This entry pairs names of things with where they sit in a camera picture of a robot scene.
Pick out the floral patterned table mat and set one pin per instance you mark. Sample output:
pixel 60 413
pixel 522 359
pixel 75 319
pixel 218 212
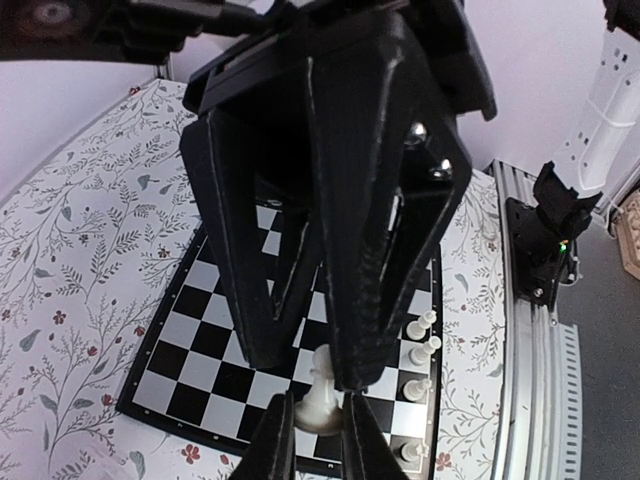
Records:
pixel 88 246

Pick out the white chess piece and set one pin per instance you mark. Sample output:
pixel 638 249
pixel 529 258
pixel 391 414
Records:
pixel 318 412

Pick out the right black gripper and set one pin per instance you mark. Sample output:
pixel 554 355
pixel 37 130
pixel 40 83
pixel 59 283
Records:
pixel 149 32

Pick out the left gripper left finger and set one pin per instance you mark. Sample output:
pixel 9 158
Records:
pixel 271 454

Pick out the front aluminium rail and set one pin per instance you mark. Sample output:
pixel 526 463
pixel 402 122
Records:
pixel 571 373

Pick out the black grey chessboard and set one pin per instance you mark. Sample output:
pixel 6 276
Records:
pixel 190 378

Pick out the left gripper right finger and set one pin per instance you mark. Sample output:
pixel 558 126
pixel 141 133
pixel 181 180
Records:
pixel 365 454

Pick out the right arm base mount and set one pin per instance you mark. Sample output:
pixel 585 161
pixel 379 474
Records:
pixel 540 254

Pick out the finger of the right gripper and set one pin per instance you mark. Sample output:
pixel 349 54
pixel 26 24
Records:
pixel 388 170
pixel 220 153

